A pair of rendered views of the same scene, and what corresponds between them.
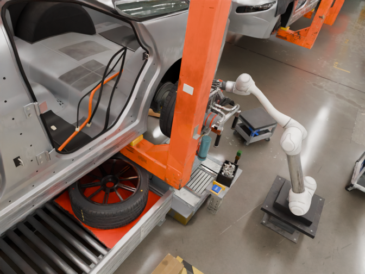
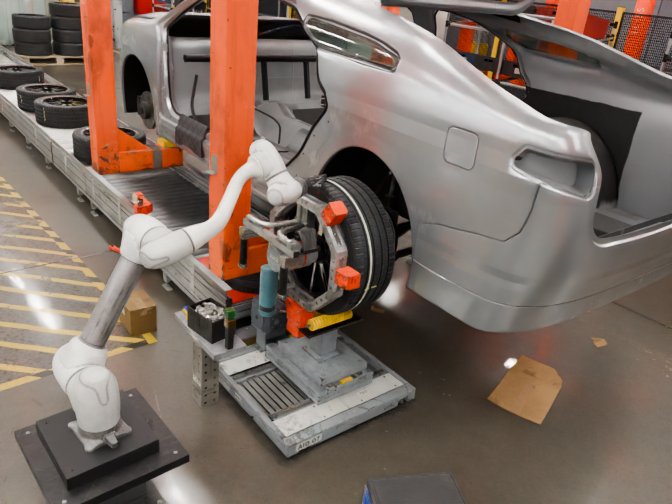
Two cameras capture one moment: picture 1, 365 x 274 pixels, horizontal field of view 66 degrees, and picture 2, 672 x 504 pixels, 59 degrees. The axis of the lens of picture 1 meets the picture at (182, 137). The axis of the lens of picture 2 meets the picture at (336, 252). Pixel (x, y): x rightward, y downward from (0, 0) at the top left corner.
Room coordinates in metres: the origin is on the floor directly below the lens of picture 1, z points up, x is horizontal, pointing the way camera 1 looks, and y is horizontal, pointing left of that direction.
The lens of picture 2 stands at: (3.20, -2.52, 2.04)
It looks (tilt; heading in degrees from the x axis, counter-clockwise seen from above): 24 degrees down; 112
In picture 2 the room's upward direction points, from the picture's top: 6 degrees clockwise
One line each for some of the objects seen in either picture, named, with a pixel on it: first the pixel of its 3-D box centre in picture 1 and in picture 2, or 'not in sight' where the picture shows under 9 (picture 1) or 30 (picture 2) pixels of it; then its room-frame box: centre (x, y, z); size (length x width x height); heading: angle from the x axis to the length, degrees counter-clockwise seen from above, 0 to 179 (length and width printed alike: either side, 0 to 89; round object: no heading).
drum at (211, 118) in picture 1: (211, 120); (292, 254); (2.07, -0.24, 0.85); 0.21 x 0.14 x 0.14; 62
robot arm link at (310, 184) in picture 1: (304, 187); (95, 394); (1.75, -1.17, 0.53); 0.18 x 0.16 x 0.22; 156
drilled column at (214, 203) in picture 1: (217, 197); (205, 366); (1.73, -0.44, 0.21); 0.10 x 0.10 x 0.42; 62
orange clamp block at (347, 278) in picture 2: not in sight; (347, 278); (2.39, -0.31, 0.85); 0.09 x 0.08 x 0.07; 152
